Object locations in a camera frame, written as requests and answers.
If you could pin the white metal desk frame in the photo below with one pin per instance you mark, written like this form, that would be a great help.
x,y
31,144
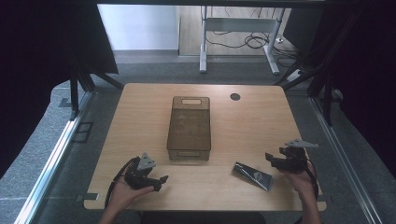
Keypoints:
x,y
239,25

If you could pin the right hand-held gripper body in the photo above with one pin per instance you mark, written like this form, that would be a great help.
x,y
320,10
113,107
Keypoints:
x,y
294,157

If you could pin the person's right hand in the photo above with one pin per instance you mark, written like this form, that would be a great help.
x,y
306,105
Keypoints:
x,y
299,182

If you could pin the black shiny foil packet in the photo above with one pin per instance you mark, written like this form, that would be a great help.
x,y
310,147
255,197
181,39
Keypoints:
x,y
253,176

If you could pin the brown translucent plastic basket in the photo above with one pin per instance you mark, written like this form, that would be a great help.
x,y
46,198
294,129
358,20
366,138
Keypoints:
x,y
189,130

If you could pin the white power strip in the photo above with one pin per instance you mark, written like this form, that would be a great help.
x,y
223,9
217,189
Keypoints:
x,y
294,75

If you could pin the dark round table grommet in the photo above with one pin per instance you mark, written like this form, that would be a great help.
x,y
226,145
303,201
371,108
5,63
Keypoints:
x,y
235,96

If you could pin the black metal stand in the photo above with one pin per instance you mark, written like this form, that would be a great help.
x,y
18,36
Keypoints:
x,y
327,99
74,96

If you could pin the aluminium floor rail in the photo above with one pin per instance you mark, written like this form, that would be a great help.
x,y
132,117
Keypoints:
x,y
345,161
53,155

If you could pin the person's left hand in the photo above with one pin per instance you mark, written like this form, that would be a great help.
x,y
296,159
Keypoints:
x,y
126,196

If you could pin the dark curtain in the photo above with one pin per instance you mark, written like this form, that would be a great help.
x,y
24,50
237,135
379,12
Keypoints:
x,y
370,77
37,62

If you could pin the person's dark clothing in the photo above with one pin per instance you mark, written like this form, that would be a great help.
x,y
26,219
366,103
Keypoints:
x,y
202,218

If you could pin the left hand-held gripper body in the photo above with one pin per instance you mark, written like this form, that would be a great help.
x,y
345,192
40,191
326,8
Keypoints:
x,y
139,175

